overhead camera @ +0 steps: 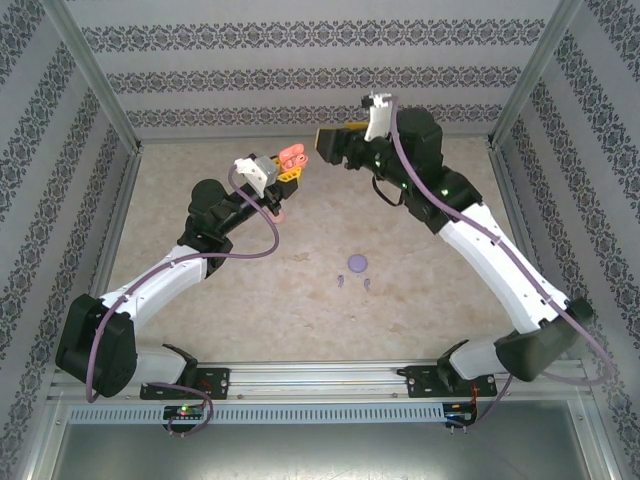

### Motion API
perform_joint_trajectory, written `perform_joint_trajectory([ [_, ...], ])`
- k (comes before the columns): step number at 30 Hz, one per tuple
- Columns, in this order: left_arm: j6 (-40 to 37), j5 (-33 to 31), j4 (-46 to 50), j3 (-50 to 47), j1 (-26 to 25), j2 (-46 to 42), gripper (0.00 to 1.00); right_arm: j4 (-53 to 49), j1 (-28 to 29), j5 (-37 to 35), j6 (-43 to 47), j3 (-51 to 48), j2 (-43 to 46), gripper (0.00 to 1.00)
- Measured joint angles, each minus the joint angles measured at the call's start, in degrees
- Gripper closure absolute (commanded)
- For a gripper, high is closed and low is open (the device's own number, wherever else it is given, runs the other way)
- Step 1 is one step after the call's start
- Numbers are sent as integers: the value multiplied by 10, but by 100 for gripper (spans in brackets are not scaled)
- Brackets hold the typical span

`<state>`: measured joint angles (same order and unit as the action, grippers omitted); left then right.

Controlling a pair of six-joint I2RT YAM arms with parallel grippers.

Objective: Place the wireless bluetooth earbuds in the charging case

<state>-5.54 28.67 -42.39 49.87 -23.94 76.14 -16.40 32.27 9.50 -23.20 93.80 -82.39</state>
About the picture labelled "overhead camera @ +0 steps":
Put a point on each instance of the coral rectangular charging case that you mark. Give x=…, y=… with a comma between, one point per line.
x=292, y=150

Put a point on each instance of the pink round charging case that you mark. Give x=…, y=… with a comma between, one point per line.
x=278, y=217

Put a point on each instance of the purple round charging case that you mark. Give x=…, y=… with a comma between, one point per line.
x=359, y=263

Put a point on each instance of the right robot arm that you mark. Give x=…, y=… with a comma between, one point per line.
x=500, y=270

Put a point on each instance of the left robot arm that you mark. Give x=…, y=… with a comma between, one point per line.
x=95, y=350

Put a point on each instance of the left small circuit board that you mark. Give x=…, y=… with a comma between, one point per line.
x=182, y=411

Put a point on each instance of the small circuit board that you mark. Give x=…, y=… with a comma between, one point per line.
x=457, y=414
x=182, y=411

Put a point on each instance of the right small circuit board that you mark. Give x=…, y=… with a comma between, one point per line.
x=457, y=414

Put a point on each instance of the grey metal sheet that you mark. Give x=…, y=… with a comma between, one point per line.
x=320, y=450

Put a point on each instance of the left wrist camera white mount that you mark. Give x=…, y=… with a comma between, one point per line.
x=257, y=172

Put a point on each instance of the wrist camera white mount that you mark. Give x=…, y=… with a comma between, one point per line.
x=257, y=172
x=377, y=117

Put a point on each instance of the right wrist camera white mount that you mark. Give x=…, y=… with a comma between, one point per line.
x=377, y=117

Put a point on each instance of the aluminium side rail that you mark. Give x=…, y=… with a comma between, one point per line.
x=124, y=200
x=510, y=200

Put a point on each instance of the aluminium frame post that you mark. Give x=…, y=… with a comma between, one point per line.
x=535, y=75
x=100, y=85

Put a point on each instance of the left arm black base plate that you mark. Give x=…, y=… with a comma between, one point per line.
x=217, y=382

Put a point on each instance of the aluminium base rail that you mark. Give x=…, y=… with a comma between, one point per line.
x=310, y=380

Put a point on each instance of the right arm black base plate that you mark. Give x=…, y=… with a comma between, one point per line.
x=417, y=382

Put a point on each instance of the aluminium frame strut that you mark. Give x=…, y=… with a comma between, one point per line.
x=40, y=440
x=595, y=440

